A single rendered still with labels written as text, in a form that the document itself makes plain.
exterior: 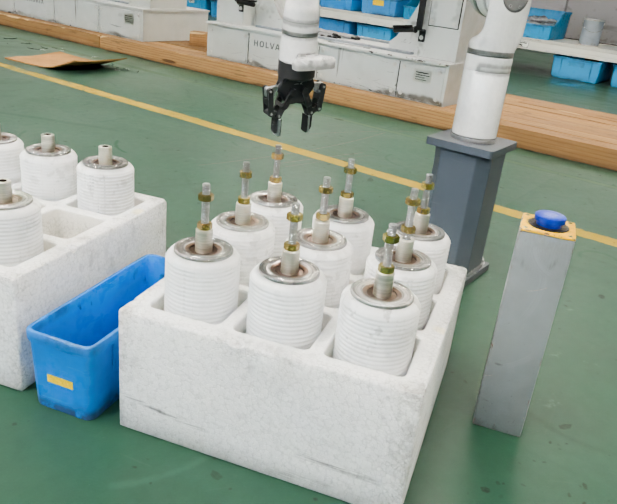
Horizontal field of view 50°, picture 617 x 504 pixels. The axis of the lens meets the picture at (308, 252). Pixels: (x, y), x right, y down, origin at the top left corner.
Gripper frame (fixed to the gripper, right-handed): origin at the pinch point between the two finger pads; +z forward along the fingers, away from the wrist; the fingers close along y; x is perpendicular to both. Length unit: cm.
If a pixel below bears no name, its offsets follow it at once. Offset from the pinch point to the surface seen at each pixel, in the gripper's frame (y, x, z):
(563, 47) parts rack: -371, -216, 63
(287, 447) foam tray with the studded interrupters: 37, 65, 12
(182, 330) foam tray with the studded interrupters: 45, 52, 1
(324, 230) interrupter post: 23, 48, -6
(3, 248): 61, 26, 1
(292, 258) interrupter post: 33, 55, -8
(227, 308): 39, 50, 1
